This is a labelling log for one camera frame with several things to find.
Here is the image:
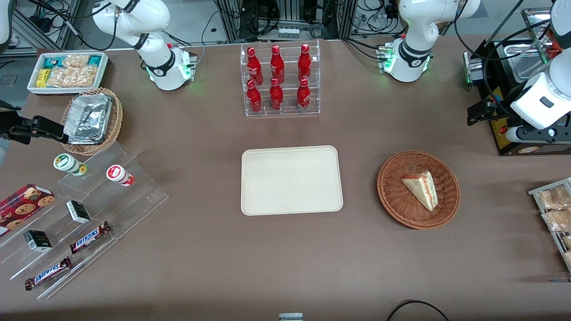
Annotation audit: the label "oval brown wicker basket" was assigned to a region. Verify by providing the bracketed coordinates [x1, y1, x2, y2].
[60, 87, 124, 156]

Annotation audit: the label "aluminium equipment rack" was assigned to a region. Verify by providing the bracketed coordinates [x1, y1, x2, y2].
[213, 0, 360, 44]

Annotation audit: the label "clear acrylic bottle rack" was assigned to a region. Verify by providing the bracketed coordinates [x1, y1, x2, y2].
[240, 40, 321, 118]

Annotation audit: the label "green lidded yogurt cup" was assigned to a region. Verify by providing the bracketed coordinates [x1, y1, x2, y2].
[53, 153, 88, 177]

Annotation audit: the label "metal wire rack tray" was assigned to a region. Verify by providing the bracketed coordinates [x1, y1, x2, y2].
[528, 177, 571, 273]

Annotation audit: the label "red cookie box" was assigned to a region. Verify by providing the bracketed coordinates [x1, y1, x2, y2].
[0, 183, 56, 238]

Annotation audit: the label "clear bag of pastry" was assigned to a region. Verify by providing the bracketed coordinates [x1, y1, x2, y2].
[536, 185, 571, 211]
[541, 208, 571, 233]

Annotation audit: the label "clear bag of crackers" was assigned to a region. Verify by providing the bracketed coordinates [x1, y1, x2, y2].
[46, 54, 98, 88]

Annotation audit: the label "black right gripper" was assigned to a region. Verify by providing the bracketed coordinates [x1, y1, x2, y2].
[0, 100, 68, 146]

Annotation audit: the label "black cable loop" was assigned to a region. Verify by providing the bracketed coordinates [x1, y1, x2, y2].
[385, 299, 451, 321]

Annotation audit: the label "small dark green box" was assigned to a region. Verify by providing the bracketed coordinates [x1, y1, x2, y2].
[66, 200, 91, 225]
[23, 230, 53, 253]

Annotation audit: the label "red lidded yogurt cup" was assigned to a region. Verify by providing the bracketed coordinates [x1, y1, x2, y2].
[106, 165, 135, 187]

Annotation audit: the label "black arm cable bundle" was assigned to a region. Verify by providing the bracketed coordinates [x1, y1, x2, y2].
[454, 0, 563, 117]

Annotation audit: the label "triangle sandwich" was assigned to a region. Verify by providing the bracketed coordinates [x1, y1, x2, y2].
[401, 170, 439, 212]

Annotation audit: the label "cream plastic tray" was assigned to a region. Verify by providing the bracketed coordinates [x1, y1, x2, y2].
[240, 145, 344, 217]

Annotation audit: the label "snickers chocolate bar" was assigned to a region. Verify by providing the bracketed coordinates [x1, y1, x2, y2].
[69, 221, 112, 255]
[24, 256, 73, 291]

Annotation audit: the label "aluminium foil container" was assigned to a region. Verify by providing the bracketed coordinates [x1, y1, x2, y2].
[63, 93, 113, 145]

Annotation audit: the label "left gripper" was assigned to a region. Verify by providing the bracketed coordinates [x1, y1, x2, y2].
[467, 95, 571, 144]

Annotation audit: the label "white rectangular snack bin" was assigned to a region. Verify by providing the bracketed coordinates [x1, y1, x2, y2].
[27, 51, 109, 96]

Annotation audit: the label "round brown wicker basket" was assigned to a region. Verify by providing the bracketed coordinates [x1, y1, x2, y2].
[377, 150, 461, 230]

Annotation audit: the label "steel pan in fryer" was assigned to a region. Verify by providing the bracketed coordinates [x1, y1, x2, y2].
[501, 39, 554, 84]

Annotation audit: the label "red cola bottle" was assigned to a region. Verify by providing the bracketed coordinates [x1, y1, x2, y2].
[269, 77, 284, 111]
[246, 79, 263, 114]
[298, 43, 312, 83]
[270, 45, 286, 83]
[246, 46, 264, 86]
[296, 78, 311, 110]

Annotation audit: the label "clear acrylic tiered stand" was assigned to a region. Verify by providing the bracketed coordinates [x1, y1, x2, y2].
[0, 141, 170, 300]

